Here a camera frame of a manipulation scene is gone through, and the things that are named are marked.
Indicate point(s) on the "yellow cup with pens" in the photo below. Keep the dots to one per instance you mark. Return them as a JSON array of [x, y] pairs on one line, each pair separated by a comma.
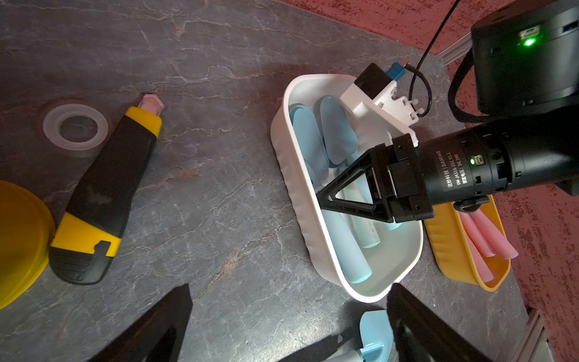
[[27, 227]]

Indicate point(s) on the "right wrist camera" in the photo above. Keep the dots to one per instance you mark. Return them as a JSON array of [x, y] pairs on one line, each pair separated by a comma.
[[374, 95]]

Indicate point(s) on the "light blue shovel back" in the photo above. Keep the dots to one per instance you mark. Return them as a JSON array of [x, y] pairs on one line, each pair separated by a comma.
[[367, 236]]

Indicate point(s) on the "yellow storage box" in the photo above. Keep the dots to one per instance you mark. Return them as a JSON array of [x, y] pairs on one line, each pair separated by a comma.
[[448, 240]]

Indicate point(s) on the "light blue shovel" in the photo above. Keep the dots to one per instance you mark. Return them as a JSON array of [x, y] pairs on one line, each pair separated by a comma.
[[340, 140], [311, 144], [367, 236], [377, 338], [351, 260]]

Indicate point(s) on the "yellow black utility knife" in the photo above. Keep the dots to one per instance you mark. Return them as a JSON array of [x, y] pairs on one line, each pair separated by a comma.
[[91, 231]]

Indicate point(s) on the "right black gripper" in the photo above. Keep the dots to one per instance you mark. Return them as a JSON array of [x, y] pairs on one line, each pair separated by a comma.
[[347, 182]]

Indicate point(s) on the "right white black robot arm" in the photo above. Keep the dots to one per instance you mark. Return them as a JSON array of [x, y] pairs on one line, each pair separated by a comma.
[[517, 92]]

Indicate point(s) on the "aluminium front rail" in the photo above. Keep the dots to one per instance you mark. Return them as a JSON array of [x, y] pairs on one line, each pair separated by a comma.
[[534, 346]]

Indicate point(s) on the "white storage box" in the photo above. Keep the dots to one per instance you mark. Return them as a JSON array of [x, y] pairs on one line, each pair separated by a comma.
[[399, 250]]

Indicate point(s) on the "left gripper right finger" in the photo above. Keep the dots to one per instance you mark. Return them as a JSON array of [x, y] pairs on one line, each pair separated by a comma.
[[420, 335]]

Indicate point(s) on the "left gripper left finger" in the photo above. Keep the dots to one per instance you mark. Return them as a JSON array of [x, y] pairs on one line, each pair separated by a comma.
[[157, 335]]

